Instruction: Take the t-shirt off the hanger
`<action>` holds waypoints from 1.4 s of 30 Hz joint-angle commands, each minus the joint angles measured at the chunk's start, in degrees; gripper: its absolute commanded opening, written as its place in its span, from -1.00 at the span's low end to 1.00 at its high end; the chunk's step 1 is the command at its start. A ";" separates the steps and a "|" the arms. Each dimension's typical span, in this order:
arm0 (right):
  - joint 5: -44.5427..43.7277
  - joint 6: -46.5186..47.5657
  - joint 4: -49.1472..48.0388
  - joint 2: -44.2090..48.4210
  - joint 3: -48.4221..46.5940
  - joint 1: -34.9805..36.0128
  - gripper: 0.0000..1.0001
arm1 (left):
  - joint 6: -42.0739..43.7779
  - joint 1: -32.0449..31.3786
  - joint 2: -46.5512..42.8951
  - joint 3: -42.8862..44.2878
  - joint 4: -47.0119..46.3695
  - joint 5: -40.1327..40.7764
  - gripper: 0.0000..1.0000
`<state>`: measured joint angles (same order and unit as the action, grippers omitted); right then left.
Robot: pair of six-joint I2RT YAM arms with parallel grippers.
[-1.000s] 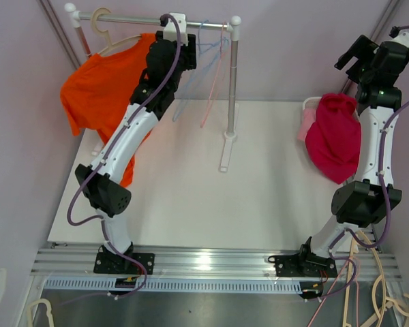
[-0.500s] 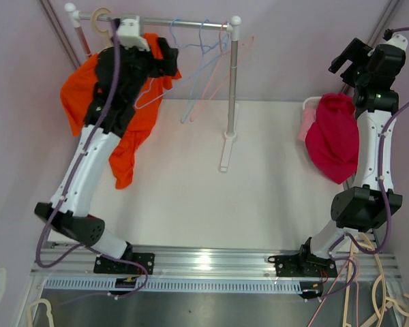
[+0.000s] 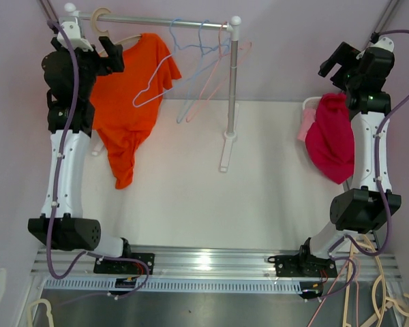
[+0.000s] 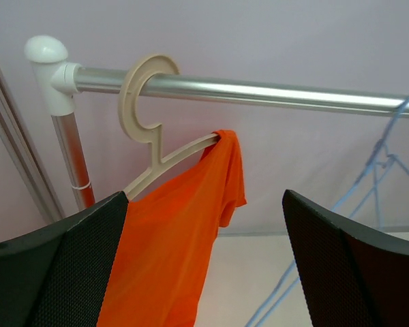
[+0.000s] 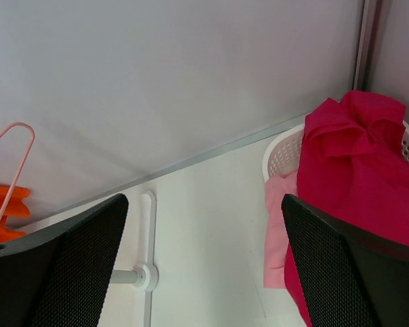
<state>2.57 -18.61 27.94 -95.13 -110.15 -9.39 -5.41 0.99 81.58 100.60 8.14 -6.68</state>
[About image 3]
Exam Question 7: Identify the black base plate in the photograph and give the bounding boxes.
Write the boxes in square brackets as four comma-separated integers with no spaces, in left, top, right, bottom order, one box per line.
[267,254,337,278]
[93,253,155,275]

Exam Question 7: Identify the blue wire hanger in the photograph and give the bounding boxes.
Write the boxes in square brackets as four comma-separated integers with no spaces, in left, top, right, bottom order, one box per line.
[176,20,230,124]

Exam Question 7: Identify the beige hangers pile right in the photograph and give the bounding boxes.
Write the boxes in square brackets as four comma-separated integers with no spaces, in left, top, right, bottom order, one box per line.
[342,236,409,326]

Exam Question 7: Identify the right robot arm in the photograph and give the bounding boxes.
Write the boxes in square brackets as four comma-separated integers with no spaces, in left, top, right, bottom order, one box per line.
[291,36,402,277]

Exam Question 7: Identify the aluminium mounting rail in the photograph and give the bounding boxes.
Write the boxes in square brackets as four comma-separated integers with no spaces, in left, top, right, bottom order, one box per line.
[29,246,402,281]

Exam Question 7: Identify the pink t shirt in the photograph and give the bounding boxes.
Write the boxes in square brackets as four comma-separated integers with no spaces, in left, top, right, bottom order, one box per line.
[297,108,316,142]

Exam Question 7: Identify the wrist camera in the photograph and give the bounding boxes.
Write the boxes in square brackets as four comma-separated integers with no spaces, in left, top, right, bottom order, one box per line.
[59,16,93,52]
[356,33,395,60]

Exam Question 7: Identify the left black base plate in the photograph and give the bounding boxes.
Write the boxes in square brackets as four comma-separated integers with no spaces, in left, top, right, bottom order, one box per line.
[93,253,155,275]

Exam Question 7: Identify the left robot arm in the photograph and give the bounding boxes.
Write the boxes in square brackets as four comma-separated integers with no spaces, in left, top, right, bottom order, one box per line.
[28,36,133,273]

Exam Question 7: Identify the orange t shirt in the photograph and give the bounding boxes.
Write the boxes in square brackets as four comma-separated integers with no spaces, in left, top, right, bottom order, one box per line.
[91,33,181,189]

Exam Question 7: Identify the white metal clothes rack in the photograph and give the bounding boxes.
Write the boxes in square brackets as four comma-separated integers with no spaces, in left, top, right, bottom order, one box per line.
[64,3,241,173]

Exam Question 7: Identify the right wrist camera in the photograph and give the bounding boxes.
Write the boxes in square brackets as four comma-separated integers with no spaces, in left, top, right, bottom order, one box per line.
[356,33,395,60]

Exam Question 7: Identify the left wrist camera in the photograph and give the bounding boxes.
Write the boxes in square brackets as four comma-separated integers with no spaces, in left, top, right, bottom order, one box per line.
[59,16,93,52]

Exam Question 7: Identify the beige wooden hanger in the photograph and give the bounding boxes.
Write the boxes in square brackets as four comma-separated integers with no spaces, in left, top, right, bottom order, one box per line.
[91,7,142,55]

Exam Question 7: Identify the pink wire hanger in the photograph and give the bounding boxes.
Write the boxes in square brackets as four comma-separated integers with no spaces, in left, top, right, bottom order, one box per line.
[185,22,253,123]

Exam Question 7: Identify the white plastic laundry basket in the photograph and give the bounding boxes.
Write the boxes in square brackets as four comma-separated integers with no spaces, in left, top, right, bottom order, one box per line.
[302,97,322,111]

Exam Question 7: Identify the beige hanger bottom left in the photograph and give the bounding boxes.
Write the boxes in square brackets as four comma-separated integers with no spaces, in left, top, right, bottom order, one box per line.
[26,298,55,327]

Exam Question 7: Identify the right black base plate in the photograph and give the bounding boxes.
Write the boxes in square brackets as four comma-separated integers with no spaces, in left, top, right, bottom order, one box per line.
[267,254,337,278]

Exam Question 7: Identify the lavender wire hanger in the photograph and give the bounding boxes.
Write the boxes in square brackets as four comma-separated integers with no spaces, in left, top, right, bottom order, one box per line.
[132,18,183,108]

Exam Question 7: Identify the crimson t shirt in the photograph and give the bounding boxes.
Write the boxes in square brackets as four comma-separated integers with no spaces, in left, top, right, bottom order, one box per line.
[305,93,354,185]

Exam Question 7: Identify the white slotted cable duct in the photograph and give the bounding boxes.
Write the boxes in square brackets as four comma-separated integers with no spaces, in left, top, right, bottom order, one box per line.
[44,277,321,294]

